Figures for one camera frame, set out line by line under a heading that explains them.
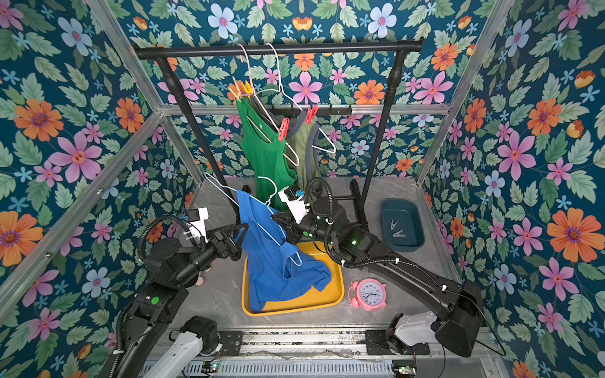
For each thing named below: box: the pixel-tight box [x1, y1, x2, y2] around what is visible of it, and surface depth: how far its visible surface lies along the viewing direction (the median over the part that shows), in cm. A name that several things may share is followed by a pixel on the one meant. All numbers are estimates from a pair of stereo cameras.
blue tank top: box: [236, 189, 332, 313], surface depth 82 cm
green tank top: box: [235, 98, 298, 212], surface depth 70 cm
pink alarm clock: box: [348, 277, 387, 312], surface depth 84 cm
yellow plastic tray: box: [241, 240, 346, 317], surface depth 84 cm
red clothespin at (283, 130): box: [278, 117, 290, 142], surface depth 57 cm
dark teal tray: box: [380, 197, 426, 252], surface depth 104 cm
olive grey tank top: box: [286, 111, 316, 189], surface depth 64 cm
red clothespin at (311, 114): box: [305, 104, 320, 126], surface depth 58 cm
